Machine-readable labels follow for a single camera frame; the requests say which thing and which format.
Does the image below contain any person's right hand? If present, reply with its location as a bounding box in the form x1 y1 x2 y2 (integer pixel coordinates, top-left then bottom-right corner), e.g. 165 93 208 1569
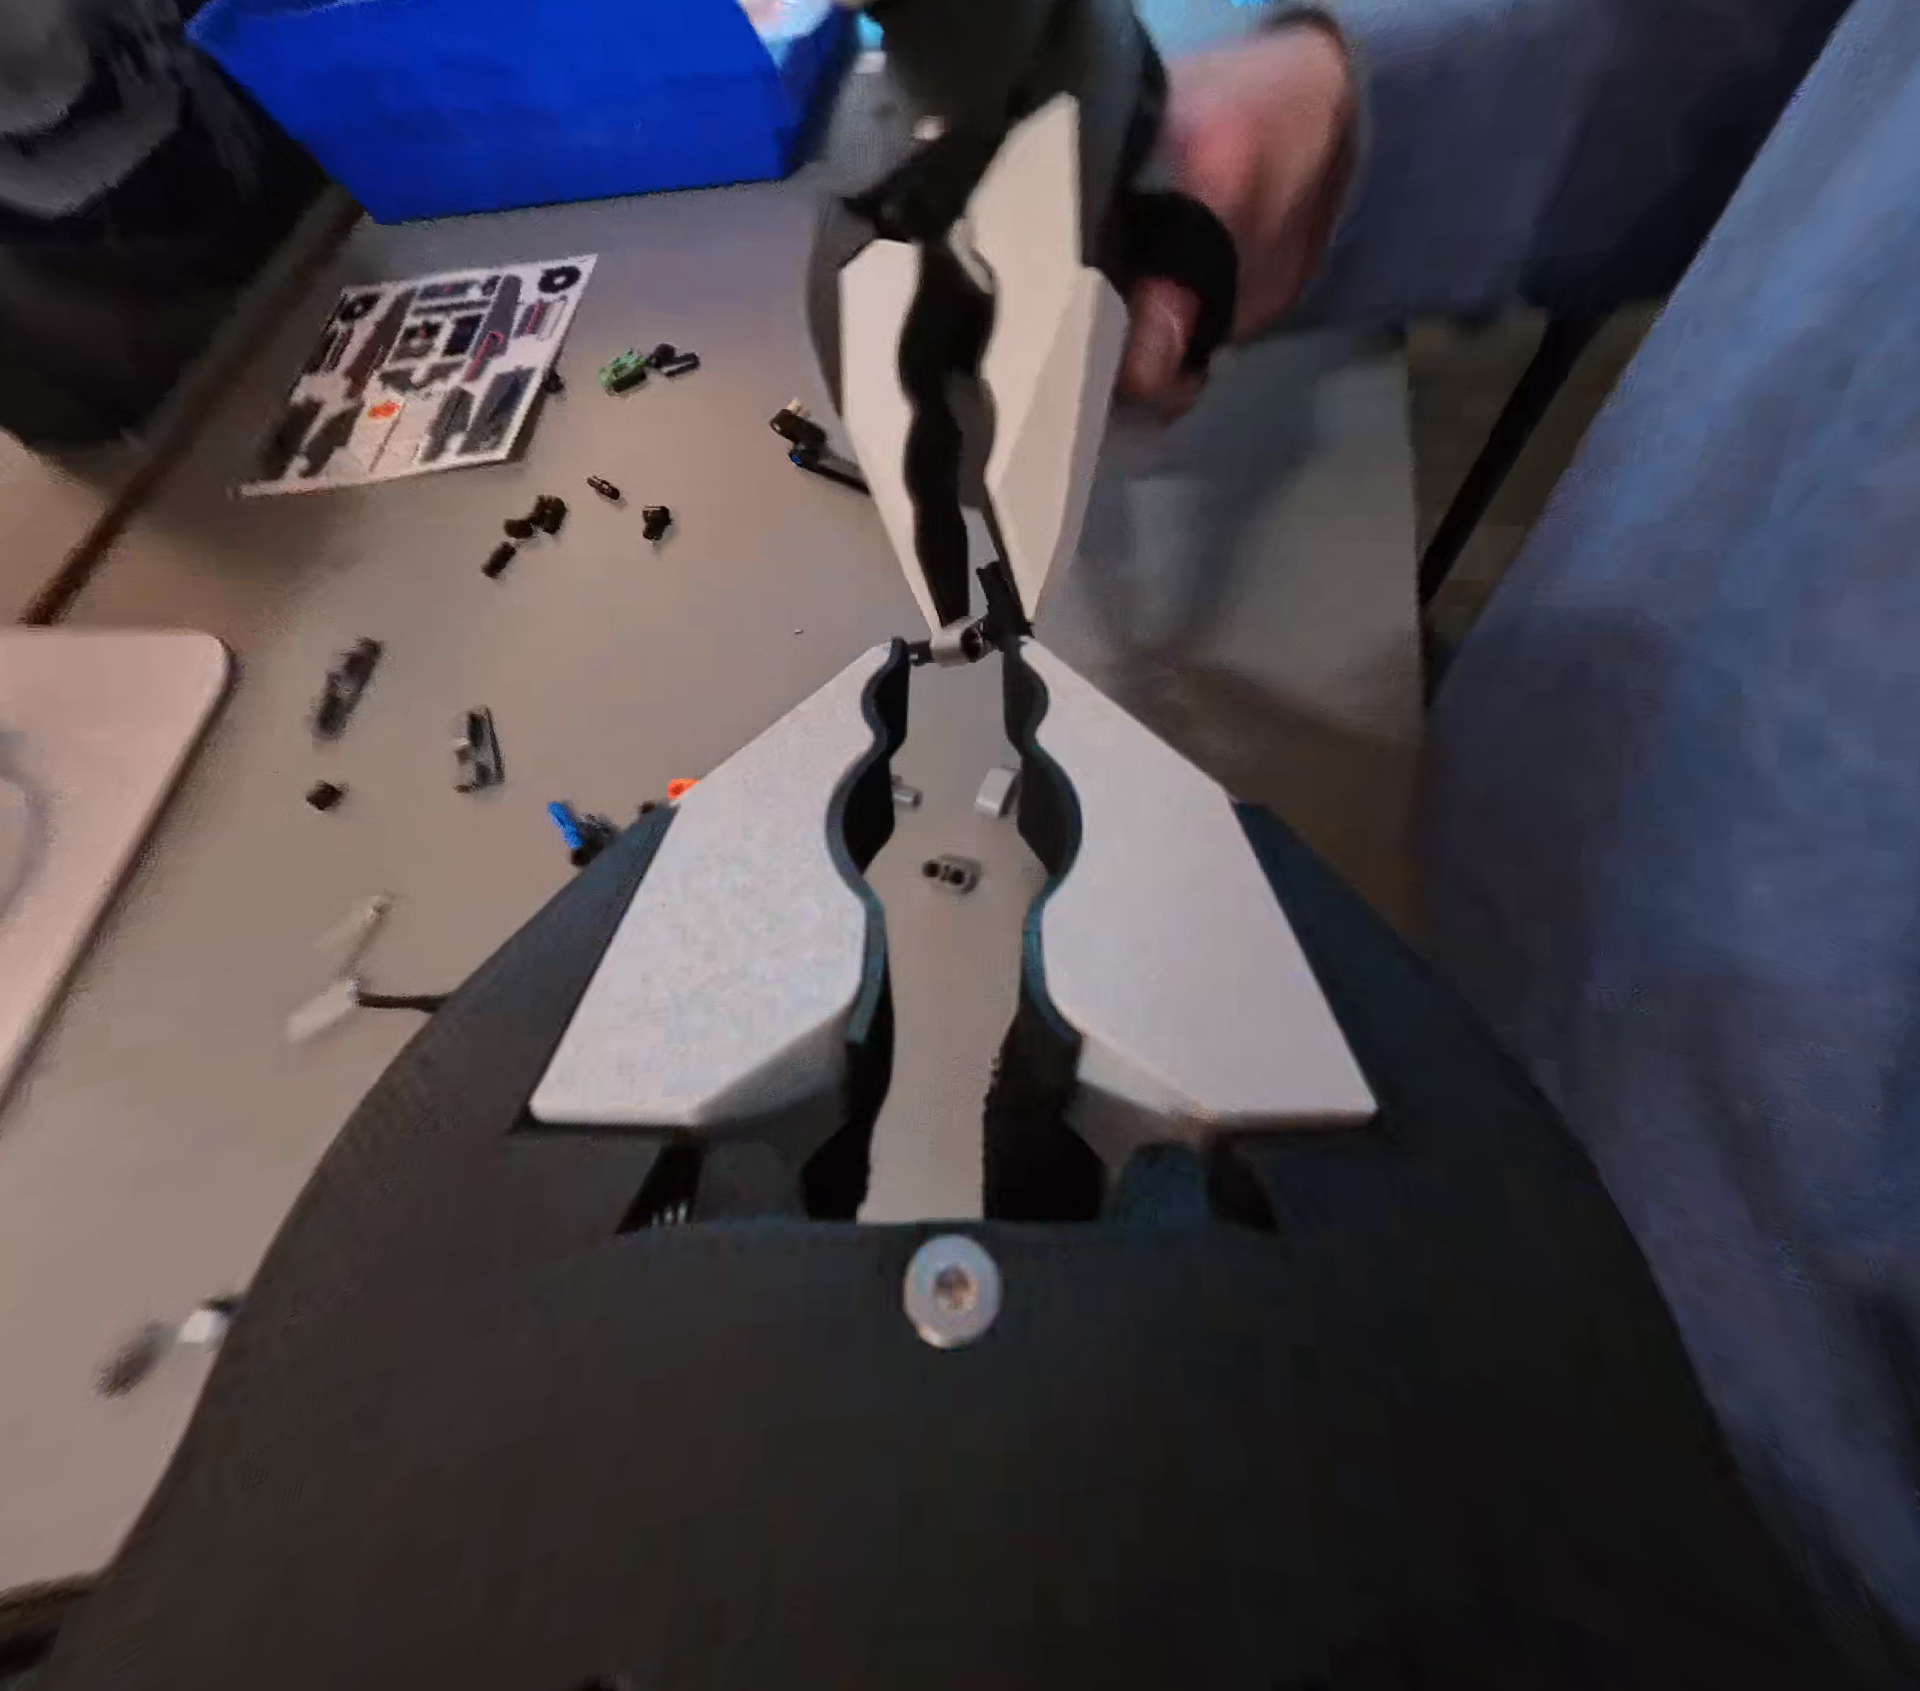
1117 19 1370 418

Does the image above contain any person's right forearm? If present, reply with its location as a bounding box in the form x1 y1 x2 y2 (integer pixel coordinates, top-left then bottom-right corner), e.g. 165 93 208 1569
1318 0 1920 334

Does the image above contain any black table leg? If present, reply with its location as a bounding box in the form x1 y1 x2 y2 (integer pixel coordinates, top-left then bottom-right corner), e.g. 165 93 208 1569
1416 310 1591 615

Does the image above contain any lego sticker sheet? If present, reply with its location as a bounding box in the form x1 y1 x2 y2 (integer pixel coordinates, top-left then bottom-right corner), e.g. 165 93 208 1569
239 254 599 500

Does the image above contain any dark grey connector with hole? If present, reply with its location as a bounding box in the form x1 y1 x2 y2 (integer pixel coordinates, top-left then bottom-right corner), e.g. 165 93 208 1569
97 1292 241 1401

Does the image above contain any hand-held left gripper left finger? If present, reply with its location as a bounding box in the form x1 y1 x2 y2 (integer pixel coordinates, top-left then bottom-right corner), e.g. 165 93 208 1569
530 640 919 1220

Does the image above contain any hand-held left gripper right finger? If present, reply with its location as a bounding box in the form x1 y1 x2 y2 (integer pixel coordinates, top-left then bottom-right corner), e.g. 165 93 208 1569
996 640 1378 1220

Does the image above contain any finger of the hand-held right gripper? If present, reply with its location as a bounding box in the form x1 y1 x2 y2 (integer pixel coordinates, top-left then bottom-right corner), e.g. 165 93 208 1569
945 92 1133 637
834 234 977 633

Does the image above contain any blue plastic bin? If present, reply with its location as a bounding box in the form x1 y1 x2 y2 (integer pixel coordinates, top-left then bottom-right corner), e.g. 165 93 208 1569
187 0 858 223

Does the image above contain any black lego set box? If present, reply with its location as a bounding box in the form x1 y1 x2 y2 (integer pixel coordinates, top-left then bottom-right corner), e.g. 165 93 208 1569
0 0 355 449

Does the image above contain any person's blue sweatshirt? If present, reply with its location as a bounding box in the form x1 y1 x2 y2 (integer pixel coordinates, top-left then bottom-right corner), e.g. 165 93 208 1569
1426 0 1920 1691

